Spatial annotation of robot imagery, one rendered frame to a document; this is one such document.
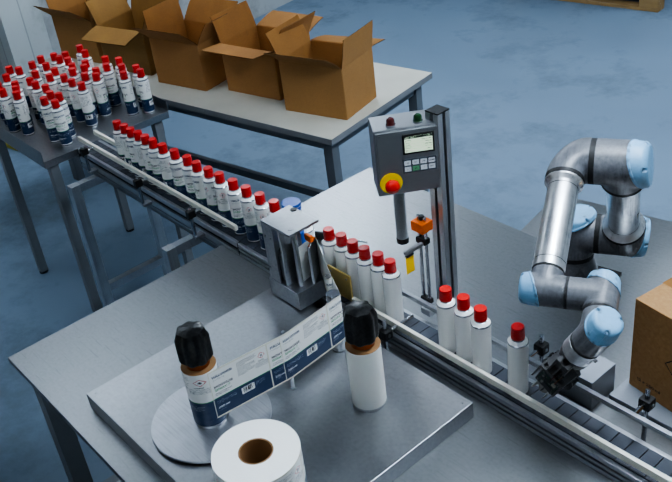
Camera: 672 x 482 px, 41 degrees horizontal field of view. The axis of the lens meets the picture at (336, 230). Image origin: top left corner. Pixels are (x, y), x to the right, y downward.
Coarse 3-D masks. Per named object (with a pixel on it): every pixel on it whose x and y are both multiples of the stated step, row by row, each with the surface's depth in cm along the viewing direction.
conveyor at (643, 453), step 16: (416, 320) 253; (432, 336) 247; (432, 352) 241; (496, 368) 232; (512, 400) 222; (544, 400) 221; (560, 400) 220; (544, 416) 216; (576, 416) 215; (592, 432) 210; (608, 432) 209; (592, 448) 206; (624, 448) 205; (640, 448) 204; (624, 464) 201; (656, 464) 200; (656, 480) 196
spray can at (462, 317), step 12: (468, 300) 226; (456, 312) 228; (468, 312) 227; (456, 324) 229; (468, 324) 228; (456, 336) 232; (468, 336) 230; (456, 348) 234; (468, 348) 232; (468, 360) 234
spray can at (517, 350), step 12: (516, 324) 215; (516, 336) 214; (516, 348) 214; (528, 348) 216; (516, 360) 216; (528, 360) 219; (516, 372) 218; (528, 372) 221; (516, 384) 221; (528, 384) 223
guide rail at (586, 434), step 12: (360, 300) 259; (396, 324) 247; (420, 336) 242; (432, 348) 239; (444, 348) 236; (456, 360) 233; (480, 372) 227; (492, 384) 225; (504, 384) 222; (516, 396) 219; (528, 396) 217; (540, 408) 214; (564, 420) 209; (576, 432) 208; (588, 432) 205; (600, 444) 203; (612, 444) 201; (624, 456) 198; (636, 468) 197; (648, 468) 194; (660, 480) 193
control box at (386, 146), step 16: (416, 112) 231; (384, 128) 225; (400, 128) 224; (416, 128) 224; (432, 128) 224; (384, 144) 225; (400, 144) 226; (384, 160) 228; (400, 160) 228; (384, 176) 230; (400, 176) 230; (416, 176) 231; (432, 176) 232; (384, 192) 232; (400, 192) 233
